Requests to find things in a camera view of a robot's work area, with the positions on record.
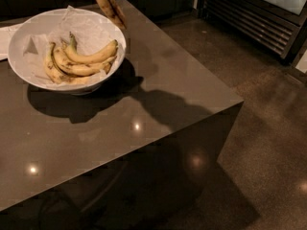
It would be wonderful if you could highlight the white paper bowl liner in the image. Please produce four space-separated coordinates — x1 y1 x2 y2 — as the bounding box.
14 7 126 91

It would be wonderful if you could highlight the white paper on table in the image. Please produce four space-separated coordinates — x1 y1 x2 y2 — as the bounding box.
0 24 20 60

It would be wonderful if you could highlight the top banana in bunch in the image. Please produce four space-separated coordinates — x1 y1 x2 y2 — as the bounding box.
64 33 118 64

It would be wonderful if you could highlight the white bowl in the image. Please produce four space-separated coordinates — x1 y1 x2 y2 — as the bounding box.
8 7 126 94

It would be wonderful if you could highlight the dark vent grille cabinet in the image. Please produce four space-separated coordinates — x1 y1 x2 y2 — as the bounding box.
201 0 307 62

